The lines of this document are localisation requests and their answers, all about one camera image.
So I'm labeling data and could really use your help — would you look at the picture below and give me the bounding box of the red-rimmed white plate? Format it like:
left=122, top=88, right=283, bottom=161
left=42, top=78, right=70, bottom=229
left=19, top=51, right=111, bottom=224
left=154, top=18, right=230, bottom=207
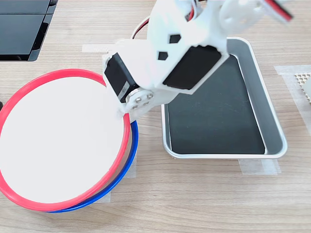
left=0, top=68, right=132, bottom=211

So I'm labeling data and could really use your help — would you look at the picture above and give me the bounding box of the blue-rimmed white plate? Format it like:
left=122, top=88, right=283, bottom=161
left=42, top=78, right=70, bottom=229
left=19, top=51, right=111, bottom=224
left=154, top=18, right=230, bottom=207
left=46, top=120, right=139, bottom=214

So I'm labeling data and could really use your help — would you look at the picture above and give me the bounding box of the translucent tape strip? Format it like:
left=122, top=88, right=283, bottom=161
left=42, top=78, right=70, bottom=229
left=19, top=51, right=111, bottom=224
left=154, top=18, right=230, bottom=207
left=124, top=155, right=137, bottom=179
left=93, top=191, right=111, bottom=204
left=239, top=159, right=282, bottom=175

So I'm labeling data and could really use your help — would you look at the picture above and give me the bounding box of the black mat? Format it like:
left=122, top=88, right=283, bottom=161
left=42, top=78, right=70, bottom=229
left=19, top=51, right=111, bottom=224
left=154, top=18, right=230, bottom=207
left=167, top=54, right=266, bottom=155

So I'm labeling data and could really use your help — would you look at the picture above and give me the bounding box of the black electronic device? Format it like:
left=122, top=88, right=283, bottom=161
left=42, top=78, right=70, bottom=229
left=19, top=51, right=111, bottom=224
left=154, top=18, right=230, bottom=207
left=0, top=0, right=59, bottom=62

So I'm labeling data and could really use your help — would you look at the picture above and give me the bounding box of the steel tray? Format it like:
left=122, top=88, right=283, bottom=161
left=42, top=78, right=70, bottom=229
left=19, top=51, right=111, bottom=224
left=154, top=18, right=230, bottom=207
left=161, top=36, right=288, bottom=160

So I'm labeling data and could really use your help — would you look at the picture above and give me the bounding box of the wide translucent tape sheet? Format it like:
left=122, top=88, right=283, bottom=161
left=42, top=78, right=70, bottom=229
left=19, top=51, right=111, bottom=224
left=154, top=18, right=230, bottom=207
left=274, top=65, right=311, bottom=127

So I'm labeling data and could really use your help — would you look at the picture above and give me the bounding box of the red black servo cable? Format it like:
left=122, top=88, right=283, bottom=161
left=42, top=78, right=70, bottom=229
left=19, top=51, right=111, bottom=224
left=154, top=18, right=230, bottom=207
left=132, top=16, right=151, bottom=40
left=185, top=0, right=207, bottom=22
left=257, top=0, right=295, bottom=24

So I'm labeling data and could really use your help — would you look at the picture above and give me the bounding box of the pale perforated base plate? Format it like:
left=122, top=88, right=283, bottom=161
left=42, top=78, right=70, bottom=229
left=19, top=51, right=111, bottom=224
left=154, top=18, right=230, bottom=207
left=294, top=72, right=311, bottom=104

